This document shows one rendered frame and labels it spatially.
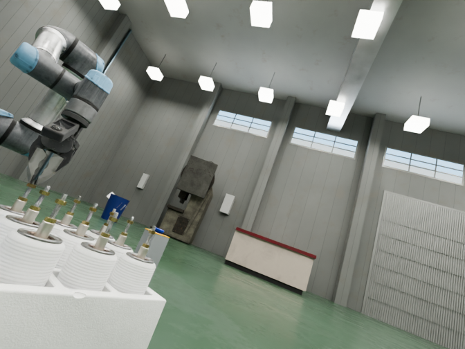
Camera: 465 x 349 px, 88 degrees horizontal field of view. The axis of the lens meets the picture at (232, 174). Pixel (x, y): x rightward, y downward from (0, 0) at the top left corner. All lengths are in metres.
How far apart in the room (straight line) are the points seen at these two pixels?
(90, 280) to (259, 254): 4.88
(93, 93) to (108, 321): 0.60
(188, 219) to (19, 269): 6.83
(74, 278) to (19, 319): 0.10
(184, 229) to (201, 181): 1.49
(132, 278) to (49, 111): 0.85
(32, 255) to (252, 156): 8.38
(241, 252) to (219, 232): 2.86
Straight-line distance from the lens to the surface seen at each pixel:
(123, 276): 0.68
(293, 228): 8.00
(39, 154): 0.82
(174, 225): 7.37
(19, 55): 0.92
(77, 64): 1.29
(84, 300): 0.60
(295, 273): 5.38
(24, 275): 0.57
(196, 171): 7.29
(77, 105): 0.83
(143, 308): 0.69
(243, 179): 8.44
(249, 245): 5.41
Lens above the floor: 0.36
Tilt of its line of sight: 16 degrees up
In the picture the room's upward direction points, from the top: 21 degrees clockwise
